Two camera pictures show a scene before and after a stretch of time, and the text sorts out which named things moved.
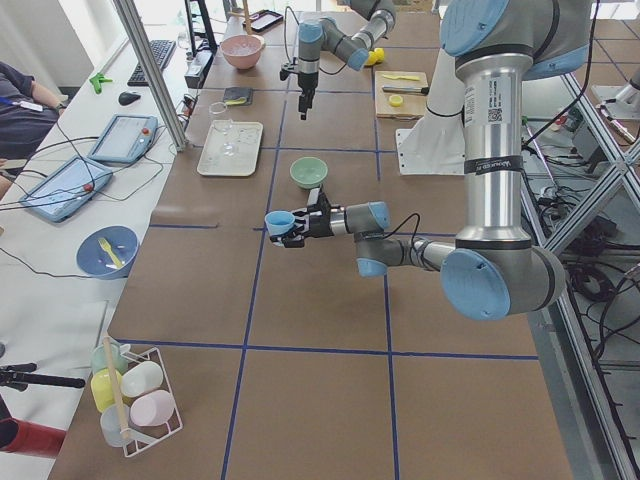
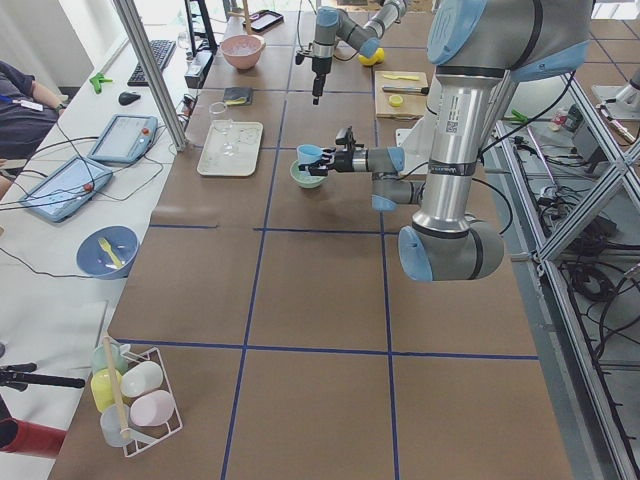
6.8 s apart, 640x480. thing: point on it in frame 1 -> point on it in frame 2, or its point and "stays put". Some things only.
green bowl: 308,172 stays put
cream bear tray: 231,148 stays put
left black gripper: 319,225 -> 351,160
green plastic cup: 106,355 stays put
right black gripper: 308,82 -> 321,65
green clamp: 97,82 stays put
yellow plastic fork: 106,245 stays put
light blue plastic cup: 279,222 -> 308,153
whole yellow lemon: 375,57 stays put
